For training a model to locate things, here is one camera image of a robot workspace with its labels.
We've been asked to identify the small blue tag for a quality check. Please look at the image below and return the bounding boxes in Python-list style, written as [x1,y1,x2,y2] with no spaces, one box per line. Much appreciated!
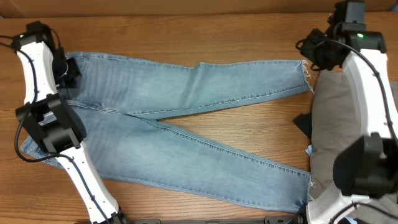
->
[305,145,312,156]

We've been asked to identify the black cloth piece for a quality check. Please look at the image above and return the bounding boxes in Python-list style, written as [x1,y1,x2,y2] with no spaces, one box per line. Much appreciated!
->
[292,113,312,139]

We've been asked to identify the light blue denim jeans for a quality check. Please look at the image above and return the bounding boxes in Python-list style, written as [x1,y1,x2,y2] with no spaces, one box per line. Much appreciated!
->
[20,51,313,213]

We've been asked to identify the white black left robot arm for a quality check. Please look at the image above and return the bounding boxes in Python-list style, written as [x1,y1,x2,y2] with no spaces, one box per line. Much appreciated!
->
[10,21,130,224]

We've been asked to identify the grey folded shorts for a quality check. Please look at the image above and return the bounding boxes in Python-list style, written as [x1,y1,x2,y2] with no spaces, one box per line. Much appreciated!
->
[305,70,397,223]

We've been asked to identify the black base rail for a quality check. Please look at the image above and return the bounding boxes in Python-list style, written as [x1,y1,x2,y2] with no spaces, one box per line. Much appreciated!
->
[131,215,307,224]

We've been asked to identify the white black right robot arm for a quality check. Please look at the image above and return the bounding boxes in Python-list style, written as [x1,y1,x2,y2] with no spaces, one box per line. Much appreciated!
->
[291,1,397,223]

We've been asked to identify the brown cardboard back panel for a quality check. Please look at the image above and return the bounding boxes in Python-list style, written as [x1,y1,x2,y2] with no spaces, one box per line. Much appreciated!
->
[0,0,398,19]

